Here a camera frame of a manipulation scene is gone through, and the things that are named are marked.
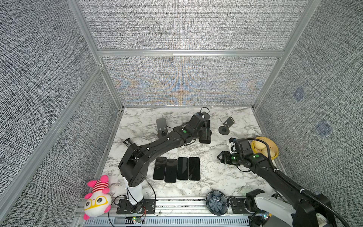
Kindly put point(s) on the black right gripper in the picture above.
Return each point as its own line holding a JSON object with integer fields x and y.
{"x": 225, "y": 157}

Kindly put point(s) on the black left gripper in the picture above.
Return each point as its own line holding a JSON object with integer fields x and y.
{"x": 202, "y": 127}

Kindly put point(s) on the black phone wooden base stand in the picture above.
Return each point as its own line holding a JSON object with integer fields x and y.
{"x": 205, "y": 133}

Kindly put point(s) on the black phone white stand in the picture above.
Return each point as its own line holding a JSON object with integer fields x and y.
{"x": 160, "y": 167}
{"x": 194, "y": 168}

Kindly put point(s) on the black phone grey stand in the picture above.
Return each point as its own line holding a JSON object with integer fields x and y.
{"x": 171, "y": 171}

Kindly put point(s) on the black phone front white stand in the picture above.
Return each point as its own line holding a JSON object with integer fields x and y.
{"x": 160, "y": 167}

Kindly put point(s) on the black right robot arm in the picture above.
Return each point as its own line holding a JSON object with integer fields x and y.
{"x": 300, "y": 207}

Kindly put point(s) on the grey round base phone stand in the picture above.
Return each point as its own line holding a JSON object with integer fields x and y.
{"x": 225, "y": 128}

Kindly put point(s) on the wooden base grey phone stand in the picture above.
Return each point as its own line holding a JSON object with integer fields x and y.
{"x": 162, "y": 129}

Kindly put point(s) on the yellow rimmed wooden bowl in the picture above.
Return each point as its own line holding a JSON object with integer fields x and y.
{"x": 270, "y": 143}

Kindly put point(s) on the cream bun left in bowl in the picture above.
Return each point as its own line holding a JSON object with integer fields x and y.
{"x": 260, "y": 147}

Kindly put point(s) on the cream bun in bowl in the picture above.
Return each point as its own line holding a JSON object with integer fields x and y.
{"x": 260, "y": 147}
{"x": 272, "y": 153}

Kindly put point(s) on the cream bun right in bowl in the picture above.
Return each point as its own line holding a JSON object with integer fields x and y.
{"x": 272, "y": 153}

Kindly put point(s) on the small black packet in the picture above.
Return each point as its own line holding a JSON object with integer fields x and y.
{"x": 128, "y": 142}

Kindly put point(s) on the pink white plush toy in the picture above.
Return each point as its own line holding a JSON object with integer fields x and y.
{"x": 98, "y": 201}

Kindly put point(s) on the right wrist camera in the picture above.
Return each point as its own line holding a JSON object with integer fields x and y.
{"x": 235, "y": 145}

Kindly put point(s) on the aluminium front rail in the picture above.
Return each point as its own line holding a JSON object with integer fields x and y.
{"x": 169, "y": 212}

